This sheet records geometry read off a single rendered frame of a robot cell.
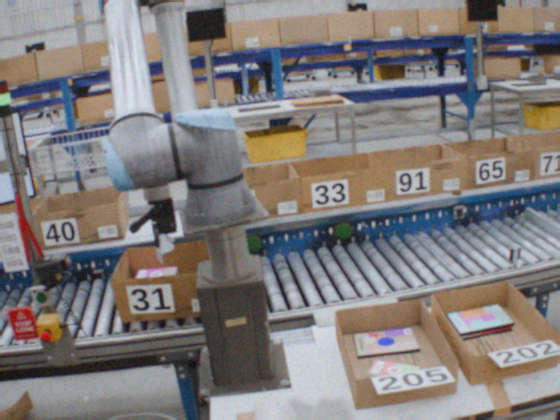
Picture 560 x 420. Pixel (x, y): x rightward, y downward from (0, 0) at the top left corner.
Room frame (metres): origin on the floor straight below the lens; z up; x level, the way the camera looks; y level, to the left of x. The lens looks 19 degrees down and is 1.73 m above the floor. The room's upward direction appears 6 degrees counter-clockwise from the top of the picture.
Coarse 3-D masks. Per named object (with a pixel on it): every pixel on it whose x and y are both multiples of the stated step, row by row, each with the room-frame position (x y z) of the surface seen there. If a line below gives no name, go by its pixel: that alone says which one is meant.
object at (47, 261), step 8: (48, 256) 1.63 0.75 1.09; (56, 256) 1.62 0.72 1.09; (64, 256) 1.63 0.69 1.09; (40, 264) 1.60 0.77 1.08; (48, 264) 1.60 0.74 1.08; (56, 264) 1.60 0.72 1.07; (64, 264) 1.60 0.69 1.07; (40, 272) 1.59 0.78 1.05; (48, 272) 1.59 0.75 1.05; (56, 272) 1.60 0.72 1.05; (48, 280) 1.61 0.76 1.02; (56, 280) 1.61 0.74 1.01; (48, 288) 1.60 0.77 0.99
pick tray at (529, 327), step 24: (480, 288) 1.61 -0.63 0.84; (504, 288) 1.61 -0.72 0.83; (432, 312) 1.58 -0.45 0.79; (528, 312) 1.45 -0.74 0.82; (456, 336) 1.35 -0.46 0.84; (504, 336) 1.42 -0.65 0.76; (528, 336) 1.40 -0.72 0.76; (552, 336) 1.29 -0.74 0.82; (480, 360) 1.22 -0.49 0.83; (552, 360) 1.23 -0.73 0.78; (480, 384) 1.22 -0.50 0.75
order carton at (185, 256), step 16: (128, 256) 2.07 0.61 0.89; (144, 256) 2.07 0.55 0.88; (176, 256) 2.08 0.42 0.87; (192, 256) 2.08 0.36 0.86; (208, 256) 2.08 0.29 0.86; (128, 272) 2.03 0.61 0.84; (192, 272) 2.08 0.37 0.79; (176, 288) 1.79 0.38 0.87; (192, 288) 1.79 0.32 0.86; (128, 304) 1.79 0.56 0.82; (176, 304) 1.79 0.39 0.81; (128, 320) 1.79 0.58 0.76; (144, 320) 1.79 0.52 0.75
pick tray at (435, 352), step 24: (336, 312) 1.56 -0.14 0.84; (360, 312) 1.57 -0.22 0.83; (384, 312) 1.57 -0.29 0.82; (408, 312) 1.57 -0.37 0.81; (336, 336) 1.55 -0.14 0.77; (432, 336) 1.44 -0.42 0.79; (360, 360) 1.41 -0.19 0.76; (384, 360) 1.39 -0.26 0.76; (408, 360) 1.38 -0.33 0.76; (432, 360) 1.36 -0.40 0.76; (456, 360) 1.22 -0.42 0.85; (360, 384) 1.19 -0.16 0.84; (456, 384) 1.20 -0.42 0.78; (360, 408) 1.19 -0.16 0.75
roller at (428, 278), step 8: (392, 240) 2.32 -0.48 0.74; (400, 240) 2.30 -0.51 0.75; (400, 248) 2.22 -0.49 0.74; (408, 256) 2.13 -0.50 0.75; (416, 256) 2.12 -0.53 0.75; (408, 264) 2.10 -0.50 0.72; (416, 264) 2.04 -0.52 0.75; (416, 272) 2.01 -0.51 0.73; (424, 272) 1.96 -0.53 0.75; (424, 280) 1.93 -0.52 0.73; (432, 280) 1.89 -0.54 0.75
